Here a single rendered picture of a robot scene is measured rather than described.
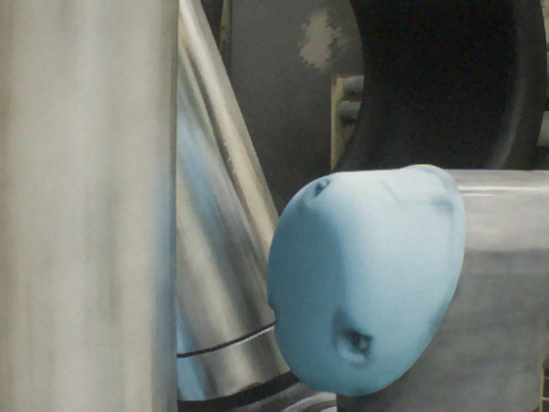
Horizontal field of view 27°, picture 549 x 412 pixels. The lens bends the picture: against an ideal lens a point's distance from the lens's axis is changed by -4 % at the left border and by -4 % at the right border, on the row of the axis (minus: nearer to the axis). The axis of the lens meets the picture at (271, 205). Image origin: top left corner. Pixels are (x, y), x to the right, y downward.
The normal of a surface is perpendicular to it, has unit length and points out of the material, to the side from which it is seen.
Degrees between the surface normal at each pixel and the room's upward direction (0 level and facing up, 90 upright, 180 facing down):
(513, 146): 95
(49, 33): 90
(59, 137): 90
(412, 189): 32
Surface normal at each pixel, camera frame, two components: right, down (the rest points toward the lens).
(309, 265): -0.90, 0.02
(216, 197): 0.37, 0.08
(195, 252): 0.05, 0.22
